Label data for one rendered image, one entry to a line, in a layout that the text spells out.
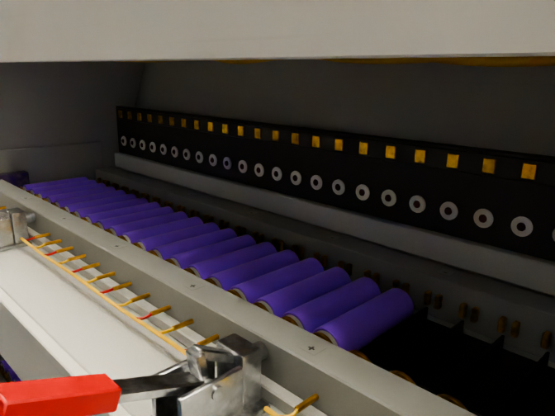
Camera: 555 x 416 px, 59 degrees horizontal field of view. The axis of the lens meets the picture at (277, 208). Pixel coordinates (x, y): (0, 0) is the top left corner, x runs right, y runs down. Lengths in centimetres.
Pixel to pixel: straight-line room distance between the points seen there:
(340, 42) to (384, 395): 12
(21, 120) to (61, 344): 36
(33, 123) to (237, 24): 42
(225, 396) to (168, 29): 16
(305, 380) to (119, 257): 15
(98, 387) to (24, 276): 20
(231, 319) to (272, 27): 13
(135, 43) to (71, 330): 15
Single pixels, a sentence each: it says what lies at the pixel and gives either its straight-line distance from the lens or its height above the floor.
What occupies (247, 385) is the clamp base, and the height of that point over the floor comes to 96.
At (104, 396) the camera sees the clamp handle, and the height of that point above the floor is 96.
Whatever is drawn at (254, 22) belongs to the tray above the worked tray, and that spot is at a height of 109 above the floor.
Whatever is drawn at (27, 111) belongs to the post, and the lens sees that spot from 59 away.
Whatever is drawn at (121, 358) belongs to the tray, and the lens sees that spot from 25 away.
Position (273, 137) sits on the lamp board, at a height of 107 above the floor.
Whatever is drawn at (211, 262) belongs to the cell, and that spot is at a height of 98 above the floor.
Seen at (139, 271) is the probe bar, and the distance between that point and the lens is 29.
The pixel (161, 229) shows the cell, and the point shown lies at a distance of 37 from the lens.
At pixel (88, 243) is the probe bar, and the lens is 34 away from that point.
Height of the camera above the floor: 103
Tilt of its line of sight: 2 degrees down
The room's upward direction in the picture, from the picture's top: 13 degrees clockwise
